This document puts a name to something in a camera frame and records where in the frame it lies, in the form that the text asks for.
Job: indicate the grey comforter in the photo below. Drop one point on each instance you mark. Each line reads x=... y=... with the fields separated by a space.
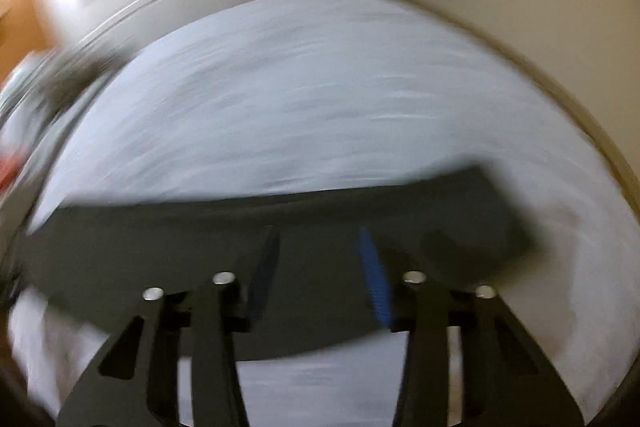
x=45 y=107

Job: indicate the pink blanket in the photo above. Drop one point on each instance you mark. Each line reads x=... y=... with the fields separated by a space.
x=7 y=172

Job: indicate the dark grey towel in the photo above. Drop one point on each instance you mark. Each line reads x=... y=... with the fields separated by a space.
x=325 y=217

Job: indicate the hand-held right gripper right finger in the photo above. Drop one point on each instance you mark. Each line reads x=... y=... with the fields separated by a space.
x=376 y=279

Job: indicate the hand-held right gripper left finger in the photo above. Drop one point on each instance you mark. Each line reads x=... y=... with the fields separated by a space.
x=264 y=274

